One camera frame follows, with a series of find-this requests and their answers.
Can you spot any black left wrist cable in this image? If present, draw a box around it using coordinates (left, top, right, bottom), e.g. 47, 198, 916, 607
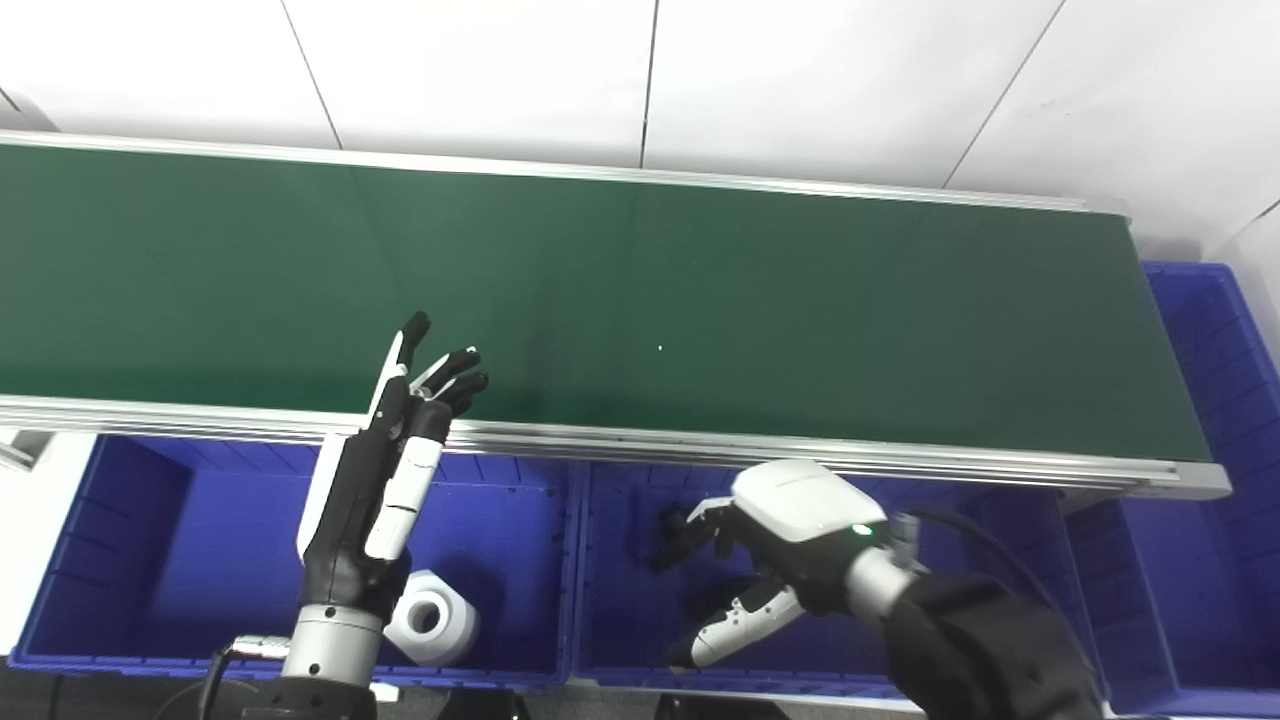
150, 634, 297, 720

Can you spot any black T-shaped part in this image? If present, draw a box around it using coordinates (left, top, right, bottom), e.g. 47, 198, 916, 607
650, 505, 743, 574

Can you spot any green conveyor belt aluminium frame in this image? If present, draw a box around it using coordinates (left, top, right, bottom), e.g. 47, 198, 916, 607
0, 130, 1232, 501

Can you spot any blue plastic bin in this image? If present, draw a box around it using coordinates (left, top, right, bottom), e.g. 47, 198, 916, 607
8, 432, 582, 693
568, 458, 1103, 703
1064, 262, 1280, 717

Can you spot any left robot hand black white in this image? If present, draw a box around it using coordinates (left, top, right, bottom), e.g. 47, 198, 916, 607
282, 312, 490, 691

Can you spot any white cylindrical part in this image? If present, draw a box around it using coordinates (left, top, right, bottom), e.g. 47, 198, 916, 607
384, 569, 480, 669

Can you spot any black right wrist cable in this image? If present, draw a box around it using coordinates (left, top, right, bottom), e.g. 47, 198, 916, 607
903, 506, 1101, 683

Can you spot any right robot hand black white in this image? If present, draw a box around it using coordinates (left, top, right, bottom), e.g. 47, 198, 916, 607
668, 460, 926, 669

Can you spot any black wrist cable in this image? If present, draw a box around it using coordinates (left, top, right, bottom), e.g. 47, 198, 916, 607
150, 634, 297, 720
903, 506, 1101, 683

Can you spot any grey conveyor support bracket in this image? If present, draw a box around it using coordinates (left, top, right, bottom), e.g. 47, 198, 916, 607
0, 430, 53, 473

